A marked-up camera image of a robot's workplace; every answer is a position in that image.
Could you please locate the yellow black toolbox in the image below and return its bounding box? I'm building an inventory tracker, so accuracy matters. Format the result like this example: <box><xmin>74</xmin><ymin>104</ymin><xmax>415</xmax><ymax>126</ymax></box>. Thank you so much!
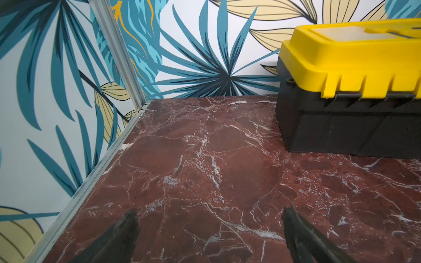
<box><xmin>276</xmin><ymin>18</ymin><xmax>421</xmax><ymax>159</ymax></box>

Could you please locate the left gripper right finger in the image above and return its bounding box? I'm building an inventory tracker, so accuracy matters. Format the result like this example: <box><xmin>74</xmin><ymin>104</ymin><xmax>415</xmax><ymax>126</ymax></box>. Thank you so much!
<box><xmin>281</xmin><ymin>205</ymin><xmax>355</xmax><ymax>263</ymax></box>

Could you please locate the left metal frame post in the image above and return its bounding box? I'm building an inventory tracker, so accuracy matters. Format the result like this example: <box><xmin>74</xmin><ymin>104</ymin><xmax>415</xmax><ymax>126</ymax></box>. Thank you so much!
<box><xmin>88</xmin><ymin>0</ymin><xmax>146</xmax><ymax>109</ymax></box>

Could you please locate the left table edge rail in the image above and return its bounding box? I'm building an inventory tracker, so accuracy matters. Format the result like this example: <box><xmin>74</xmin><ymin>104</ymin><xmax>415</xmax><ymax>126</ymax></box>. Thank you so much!
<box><xmin>23</xmin><ymin>100</ymin><xmax>151</xmax><ymax>263</ymax></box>

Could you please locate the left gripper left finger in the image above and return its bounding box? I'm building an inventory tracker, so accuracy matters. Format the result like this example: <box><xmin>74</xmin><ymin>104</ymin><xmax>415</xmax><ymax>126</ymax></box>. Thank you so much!
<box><xmin>70</xmin><ymin>210</ymin><xmax>139</xmax><ymax>263</ymax></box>

